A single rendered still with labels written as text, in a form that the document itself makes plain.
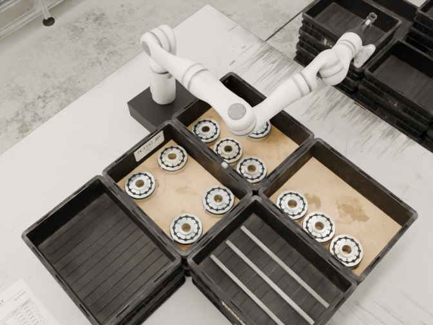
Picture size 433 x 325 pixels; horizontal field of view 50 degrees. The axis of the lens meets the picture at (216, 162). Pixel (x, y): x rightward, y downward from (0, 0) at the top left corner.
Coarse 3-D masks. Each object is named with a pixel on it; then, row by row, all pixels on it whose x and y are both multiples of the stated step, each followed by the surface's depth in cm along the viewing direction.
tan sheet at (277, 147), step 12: (216, 120) 170; (204, 132) 168; (228, 132) 168; (276, 132) 168; (252, 144) 165; (264, 144) 165; (276, 144) 165; (288, 144) 165; (264, 156) 163; (276, 156) 163
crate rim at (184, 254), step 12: (168, 120) 158; (156, 132) 156; (180, 132) 156; (120, 156) 152; (108, 168) 149; (108, 180) 147; (240, 180) 147; (120, 192) 145; (252, 192) 145; (132, 204) 143; (240, 204) 143; (144, 216) 141; (228, 216) 141; (156, 228) 139; (216, 228) 139; (168, 240) 137; (180, 252) 135
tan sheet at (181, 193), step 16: (176, 144) 165; (192, 160) 162; (160, 176) 159; (176, 176) 159; (192, 176) 159; (208, 176) 159; (160, 192) 156; (176, 192) 156; (192, 192) 156; (144, 208) 153; (160, 208) 153; (176, 208) 153; (192, 208) 153; (160, 224) 150; (208, 224) 150
